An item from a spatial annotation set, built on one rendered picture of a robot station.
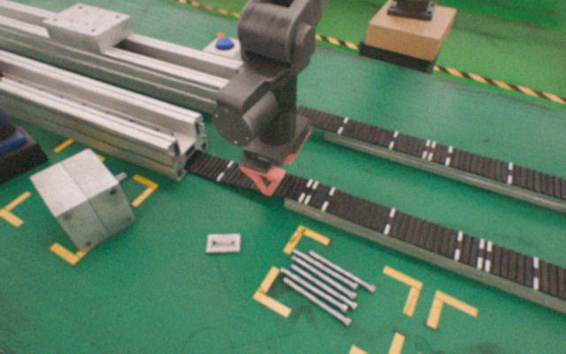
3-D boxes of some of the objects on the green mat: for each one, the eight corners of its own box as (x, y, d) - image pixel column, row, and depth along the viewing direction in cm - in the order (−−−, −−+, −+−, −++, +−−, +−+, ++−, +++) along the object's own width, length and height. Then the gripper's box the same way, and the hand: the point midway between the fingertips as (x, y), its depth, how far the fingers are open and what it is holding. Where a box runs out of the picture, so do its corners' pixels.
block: (149, 211, 62) (133, 173, 55) (82, 253, 57) (55, 217, 50) (122, 180, 67) (103, 141, 60) (57, 215, 62) (29, 177, 55)
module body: (208, 147, 73) (201, 113, 67) (177, 181, 67) (166, 147, 61) (-50, 57, 97) (-71, 26, 91) (-89, 77, 91) (-114, 45, 85)
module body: (254, 96, 85) (251, 64, 79) (232, 121, 79) (227, 88, 73) (13, 26, 109) (-2, -3, 103) (-19, 42, 103) (-36, 11, 97)
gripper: (279, 135, 45) (280, 211, 56) (315, 84, 53) (309, 159, 64) (232, 120, 47) (241, 196, 58) (272, 73, 55) (274, 149, 66)
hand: (277, 173), depth 61 cm, fingers open, 8 cm apart
